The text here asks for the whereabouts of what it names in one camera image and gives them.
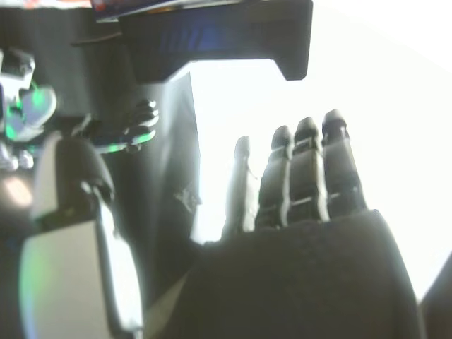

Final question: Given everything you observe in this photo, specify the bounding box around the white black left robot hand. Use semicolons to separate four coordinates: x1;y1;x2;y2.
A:
17;108;427;339

